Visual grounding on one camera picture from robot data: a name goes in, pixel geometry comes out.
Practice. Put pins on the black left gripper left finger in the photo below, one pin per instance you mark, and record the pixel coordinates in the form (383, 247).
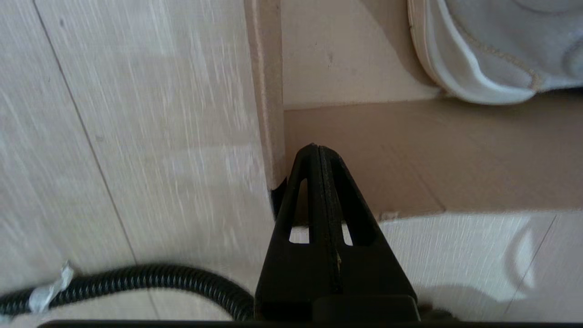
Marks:
(296, 273)

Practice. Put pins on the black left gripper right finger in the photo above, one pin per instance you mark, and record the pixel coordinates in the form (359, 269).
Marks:
(369, 278)

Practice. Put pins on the brown cardboard shoe box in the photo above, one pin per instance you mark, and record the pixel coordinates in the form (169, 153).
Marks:
(432, 159)

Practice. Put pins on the white mesh sneaker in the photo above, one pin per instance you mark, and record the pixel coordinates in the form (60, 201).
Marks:
(501, 45)

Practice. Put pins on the black corrugated conduit, two tapes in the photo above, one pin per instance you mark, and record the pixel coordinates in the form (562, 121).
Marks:
(136, 279)

